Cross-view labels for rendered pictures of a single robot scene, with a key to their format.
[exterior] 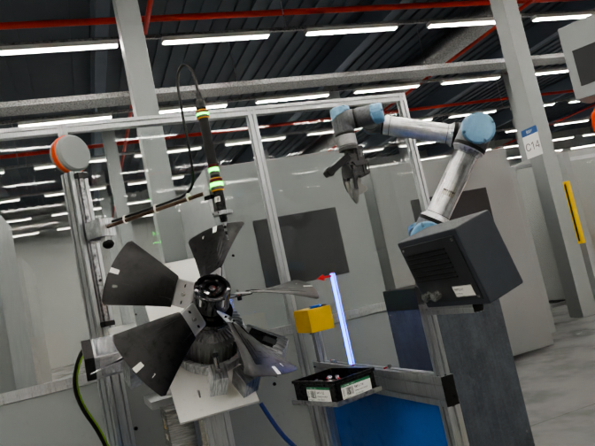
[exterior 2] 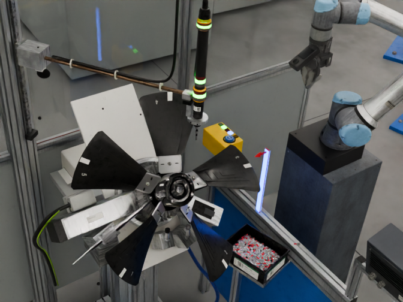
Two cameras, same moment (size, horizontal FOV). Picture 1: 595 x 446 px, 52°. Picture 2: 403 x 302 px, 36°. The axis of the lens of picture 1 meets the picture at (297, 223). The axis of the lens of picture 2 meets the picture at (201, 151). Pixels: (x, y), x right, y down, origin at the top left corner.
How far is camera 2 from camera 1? 1.65 m
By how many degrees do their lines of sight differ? 46
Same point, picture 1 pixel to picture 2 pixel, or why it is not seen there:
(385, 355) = (247, 115)
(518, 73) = not seen: outside the picture
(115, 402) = (33, 193)
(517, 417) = (354, 236)
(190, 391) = not seen: hidden behind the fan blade
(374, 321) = (247, 90)
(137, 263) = (108, 156)
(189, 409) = not seen: hidden behind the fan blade
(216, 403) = (157, 254)
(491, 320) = (369, 181)
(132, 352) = (119, 263)
